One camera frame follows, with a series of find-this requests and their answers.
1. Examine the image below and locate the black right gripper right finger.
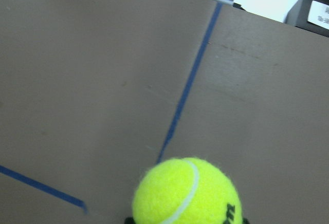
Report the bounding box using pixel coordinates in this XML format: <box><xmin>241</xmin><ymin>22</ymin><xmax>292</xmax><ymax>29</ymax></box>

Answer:
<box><xmin>243</xmin><ymin>218</ymin><xmax>250</xmax><ymax>224</ymax></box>

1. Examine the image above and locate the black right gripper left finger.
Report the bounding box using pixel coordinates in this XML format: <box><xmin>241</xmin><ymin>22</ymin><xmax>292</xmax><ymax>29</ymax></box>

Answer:
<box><xmin>124</xmin><ymin>217</ymin><xmax>134</xmax><ymax>224</ymax></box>

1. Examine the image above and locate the yellow tennis ball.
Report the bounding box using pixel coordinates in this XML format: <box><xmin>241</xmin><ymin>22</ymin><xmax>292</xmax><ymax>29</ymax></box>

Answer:
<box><xmin>132</xmin><ymin>158</ymin><xmax>244</xmax><ymax>223</ymax></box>

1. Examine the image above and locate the black labelled box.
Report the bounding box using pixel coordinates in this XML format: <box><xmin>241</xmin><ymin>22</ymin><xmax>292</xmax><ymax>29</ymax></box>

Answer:
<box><xmin>284</xmin><ymin>0</ymin><xmax>328</xmax><ymax>37</ymax></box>

